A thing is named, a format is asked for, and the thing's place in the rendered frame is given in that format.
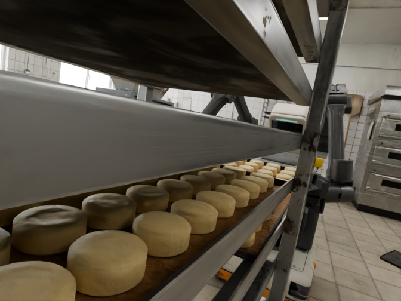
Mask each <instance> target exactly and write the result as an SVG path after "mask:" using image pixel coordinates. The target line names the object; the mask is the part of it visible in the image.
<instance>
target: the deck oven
mask: <svg viewBox="0 0 401 301"><path fill-rule="evenodd" d="M367 105H369V107H368V112H367V115H366V120H365V124H364V128H363V132H362V137H361V140H360V145H359V150H358V153H357V157H356V162H355V165H354V170H353V178H352V180H354V181H353V186H355V187H356V188H355V197H354V199H353V200H352V203H353V204H354V206H355V207H356V208H357V210H359V211H363V212H366V213H371V214H375V215H378V216H383V217H388V218H391V219H395V220H400V221H401V87H400V86H392V85H386V86H385V87H383V88H382V89H380V90H378V91H377V92H376V93H373V94H372V95H371V96H369V99H368V103H367ZM375 117H376V118H375ZM374 118H375V119H374ZM372 122H374V125H373V127H372V131H371V136H370V138H369V140H368V139H367V134H368V130H369V127H370V126H371V123H372Z"/></svg>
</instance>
